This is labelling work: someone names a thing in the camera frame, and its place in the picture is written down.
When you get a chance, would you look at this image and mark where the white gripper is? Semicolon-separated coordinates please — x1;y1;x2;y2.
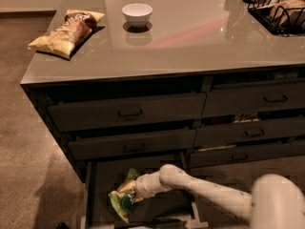
117;172;170;203

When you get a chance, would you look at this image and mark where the white ceramic bowl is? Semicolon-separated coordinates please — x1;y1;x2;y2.
122;3;153;28

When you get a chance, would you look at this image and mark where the top right drawer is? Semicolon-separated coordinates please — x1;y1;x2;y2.
202;82;305;117

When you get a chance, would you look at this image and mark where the open bottom left drawer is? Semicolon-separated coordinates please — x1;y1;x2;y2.
80;153;208;229

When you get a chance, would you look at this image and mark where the middle left drawer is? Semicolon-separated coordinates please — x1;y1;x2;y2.
68;129;196;160

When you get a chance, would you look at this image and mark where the top left drawer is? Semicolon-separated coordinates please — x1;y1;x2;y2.
48;93;206;132

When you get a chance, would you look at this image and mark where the brown yellow chip bag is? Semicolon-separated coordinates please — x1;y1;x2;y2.
28;10;105;59

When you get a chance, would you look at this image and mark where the green rice chip bag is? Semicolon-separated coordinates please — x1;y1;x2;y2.
108;168;140;223

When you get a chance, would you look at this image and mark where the middle right drawer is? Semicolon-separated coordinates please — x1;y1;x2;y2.
194;116;305;147

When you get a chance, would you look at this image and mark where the black wire basket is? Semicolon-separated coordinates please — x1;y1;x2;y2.
247;0;305;36

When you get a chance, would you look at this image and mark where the snack bag in basket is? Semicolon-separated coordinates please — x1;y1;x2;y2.
270;0;305;26

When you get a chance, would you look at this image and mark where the bottom right drawer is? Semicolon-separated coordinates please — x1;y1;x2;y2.
188;139;305;169

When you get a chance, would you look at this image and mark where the dark kitchen island cabinet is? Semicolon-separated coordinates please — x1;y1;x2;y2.
22;0;305;174

